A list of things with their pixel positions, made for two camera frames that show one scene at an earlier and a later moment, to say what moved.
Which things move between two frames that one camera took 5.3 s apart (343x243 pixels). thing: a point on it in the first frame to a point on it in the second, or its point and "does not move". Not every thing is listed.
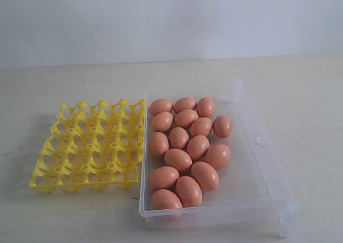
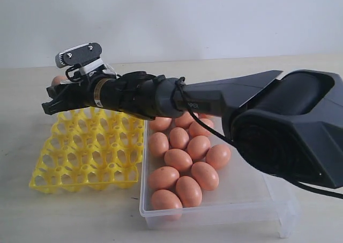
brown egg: x=218 y=155 does not move
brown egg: x=188 y=191 does not move
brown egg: x=222 y=126 to x=56 y=80
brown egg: x=205 y=175 does not move
